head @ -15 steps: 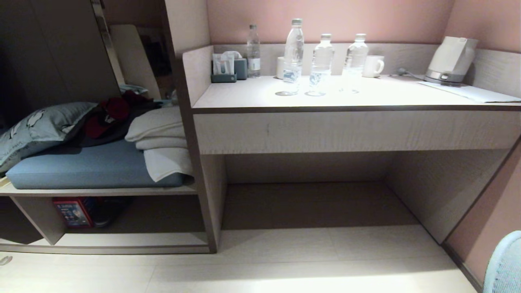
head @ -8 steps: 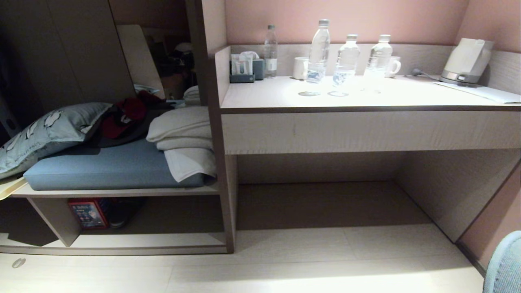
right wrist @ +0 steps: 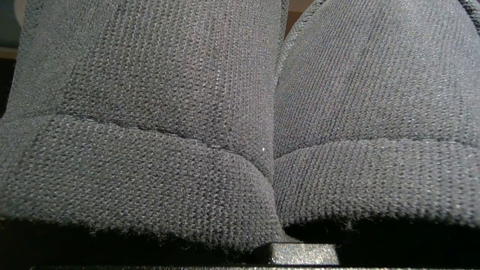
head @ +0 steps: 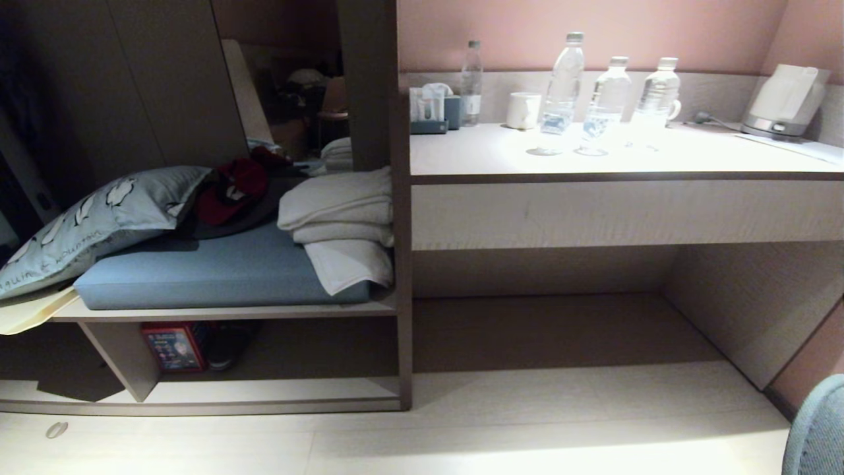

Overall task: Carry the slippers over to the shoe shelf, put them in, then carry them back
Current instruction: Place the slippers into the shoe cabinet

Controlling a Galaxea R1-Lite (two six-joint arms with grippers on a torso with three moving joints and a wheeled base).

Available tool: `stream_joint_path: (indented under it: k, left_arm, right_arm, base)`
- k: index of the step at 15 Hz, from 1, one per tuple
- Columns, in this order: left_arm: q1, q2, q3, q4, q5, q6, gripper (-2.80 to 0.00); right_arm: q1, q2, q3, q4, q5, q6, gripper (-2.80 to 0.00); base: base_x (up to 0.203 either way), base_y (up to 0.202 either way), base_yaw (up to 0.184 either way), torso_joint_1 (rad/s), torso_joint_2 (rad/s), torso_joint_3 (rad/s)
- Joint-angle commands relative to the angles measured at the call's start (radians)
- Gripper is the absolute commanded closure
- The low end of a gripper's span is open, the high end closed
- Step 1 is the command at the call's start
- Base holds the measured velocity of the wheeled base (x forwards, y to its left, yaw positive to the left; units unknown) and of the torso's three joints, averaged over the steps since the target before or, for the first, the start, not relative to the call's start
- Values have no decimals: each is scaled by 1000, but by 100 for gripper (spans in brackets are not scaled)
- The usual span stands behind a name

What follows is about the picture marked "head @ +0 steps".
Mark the wooden shelf unit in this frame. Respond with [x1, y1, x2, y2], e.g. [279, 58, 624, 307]
[0, 0, 414, 417]

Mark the folded white towel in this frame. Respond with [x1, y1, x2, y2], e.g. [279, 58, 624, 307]
[304, 239, 394, 296]
[277, 166, 394, 232]
[292, 223, 395, 248]

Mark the blue tray with sachets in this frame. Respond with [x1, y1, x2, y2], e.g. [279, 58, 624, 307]
[409, 83, 462, 135]

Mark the clear plastic water bottle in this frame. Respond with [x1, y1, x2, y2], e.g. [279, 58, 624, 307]
[537, 32, 586, 156]
[575, 56, 632, 157]
[460, 40, 484, 127]
[628, 57, 681, 150]

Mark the dark grey cloth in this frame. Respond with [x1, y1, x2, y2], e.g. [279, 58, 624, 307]
[177, 173, 305, 241]

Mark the red cap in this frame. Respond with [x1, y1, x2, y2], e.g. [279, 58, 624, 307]
[196, 158, 268, 227]

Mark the wooden desk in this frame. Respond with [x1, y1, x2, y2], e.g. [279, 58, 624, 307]
[400, 70, 844, 391]

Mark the blue seat cushion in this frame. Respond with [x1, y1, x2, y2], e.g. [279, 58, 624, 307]
[73, 220, 372, 311]

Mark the red box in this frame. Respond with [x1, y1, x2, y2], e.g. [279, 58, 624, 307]
[140, 322, 213, 373]

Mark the patterned light blue pillow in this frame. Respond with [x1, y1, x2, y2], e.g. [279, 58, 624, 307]
[0, 166, 213, 301]

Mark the white electric kettle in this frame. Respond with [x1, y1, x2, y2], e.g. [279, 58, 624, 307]
[741, 64, 831, 141]

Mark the beige flat board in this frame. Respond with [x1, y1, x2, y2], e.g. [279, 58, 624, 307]
[0, 286, 81, 336]

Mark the blue chair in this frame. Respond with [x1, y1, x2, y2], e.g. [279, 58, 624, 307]
[782, 374, 844, 475]

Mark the grey power cable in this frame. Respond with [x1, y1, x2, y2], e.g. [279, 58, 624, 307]
[692, 111, 744, 132]

